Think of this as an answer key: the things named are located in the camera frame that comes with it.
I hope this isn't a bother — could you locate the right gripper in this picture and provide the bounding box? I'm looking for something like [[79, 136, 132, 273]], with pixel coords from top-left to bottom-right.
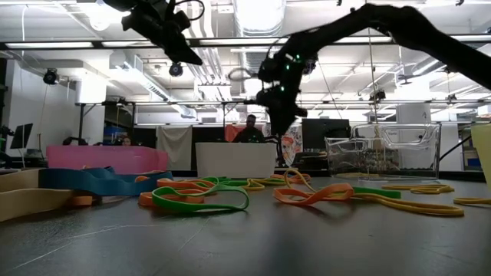
[[255, 80, 309, 137]]

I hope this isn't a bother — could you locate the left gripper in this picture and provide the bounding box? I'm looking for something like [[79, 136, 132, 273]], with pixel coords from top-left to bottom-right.
[[102, 0, 204, 66]]

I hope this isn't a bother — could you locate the white plastic basket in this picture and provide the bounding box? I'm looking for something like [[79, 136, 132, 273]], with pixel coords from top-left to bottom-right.
[[195, 142, 278, 179]]

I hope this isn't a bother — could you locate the wide blue rubber band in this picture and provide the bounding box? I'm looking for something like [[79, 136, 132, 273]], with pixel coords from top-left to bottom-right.
[[38, 166, 174, 197]]

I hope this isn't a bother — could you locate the small orange rubber band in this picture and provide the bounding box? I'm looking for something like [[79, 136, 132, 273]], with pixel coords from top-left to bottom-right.
[[270, 172, 312, 185]]

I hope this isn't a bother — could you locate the green rubber band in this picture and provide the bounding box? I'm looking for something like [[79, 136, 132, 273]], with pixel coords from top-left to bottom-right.
[[347, 186, 402, 200], [201, 176, 246, 187], [151, 183, 251, 214]]

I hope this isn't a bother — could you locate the wide cream rubber band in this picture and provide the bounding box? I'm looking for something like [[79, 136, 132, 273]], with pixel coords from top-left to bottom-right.
[[0, 168, 74, 223]]

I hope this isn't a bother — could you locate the patterned hanging cloth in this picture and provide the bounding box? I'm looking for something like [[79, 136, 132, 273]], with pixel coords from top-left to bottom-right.
[[262, 122, 304, 168]]

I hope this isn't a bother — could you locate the large black monitor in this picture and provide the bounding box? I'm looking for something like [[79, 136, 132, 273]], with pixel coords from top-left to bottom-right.
[[301, 117, 352, 153]]

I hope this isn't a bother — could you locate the orange hanging cloth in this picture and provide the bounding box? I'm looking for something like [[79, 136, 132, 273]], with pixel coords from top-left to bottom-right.
[[224, 123, 246, 143]]

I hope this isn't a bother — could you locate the grey hanging cloth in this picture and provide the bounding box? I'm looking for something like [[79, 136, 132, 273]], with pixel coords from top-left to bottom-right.
[[156, 125, 193, 172]]

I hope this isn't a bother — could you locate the clear plastic basket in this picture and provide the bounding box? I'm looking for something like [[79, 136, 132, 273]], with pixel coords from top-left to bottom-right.
[[325, 122, 442, 181]]

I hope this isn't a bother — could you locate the blue storage bin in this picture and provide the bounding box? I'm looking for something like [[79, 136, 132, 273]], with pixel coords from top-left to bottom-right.
[[102, 126, 127, 146]]

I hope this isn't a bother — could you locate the black table mat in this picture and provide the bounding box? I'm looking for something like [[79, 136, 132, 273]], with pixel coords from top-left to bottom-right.
[[0, 170, 491, 276]]

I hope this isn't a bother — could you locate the white round column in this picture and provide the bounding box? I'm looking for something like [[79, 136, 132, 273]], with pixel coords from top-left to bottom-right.
[[396, 103, 433, 172]]

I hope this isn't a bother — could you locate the pink plastic basket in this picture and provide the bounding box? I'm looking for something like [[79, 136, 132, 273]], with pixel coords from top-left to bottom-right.
[[45, 144, 170, 176]]

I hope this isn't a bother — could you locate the yellow plastic basket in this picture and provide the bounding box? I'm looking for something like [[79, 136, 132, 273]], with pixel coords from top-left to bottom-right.
[[470, 122, 491, 185]]

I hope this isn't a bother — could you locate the silver ventilation duct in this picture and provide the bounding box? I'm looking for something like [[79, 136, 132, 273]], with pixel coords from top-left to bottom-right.
[[233, 0, 287, 77]]

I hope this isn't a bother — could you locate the thin hanging cable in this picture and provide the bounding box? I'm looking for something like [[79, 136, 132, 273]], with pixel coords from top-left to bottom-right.
[[367, 28, 379, 127]]

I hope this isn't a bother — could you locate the black slanted cable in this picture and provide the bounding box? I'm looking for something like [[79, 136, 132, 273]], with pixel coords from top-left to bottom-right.
[[439, 136, 473, 162]]

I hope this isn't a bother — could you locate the black metal table frame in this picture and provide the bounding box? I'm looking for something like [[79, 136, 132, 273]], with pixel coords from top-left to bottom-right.
[[164, 168, 491, 183]]

